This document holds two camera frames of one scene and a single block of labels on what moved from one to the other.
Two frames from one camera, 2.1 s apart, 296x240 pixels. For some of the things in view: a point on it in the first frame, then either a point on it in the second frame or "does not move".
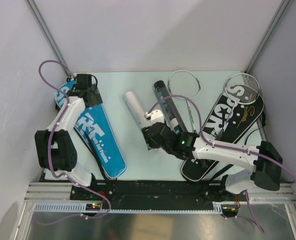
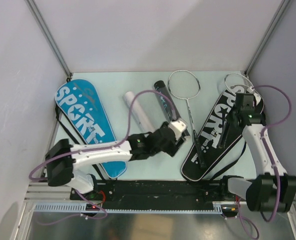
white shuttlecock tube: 135,105 does not move
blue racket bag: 94,130 does not move
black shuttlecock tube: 171,106 does not move
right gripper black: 151,143 to 233,121
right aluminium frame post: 271,28 does not move
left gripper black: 96,99 to 173,149
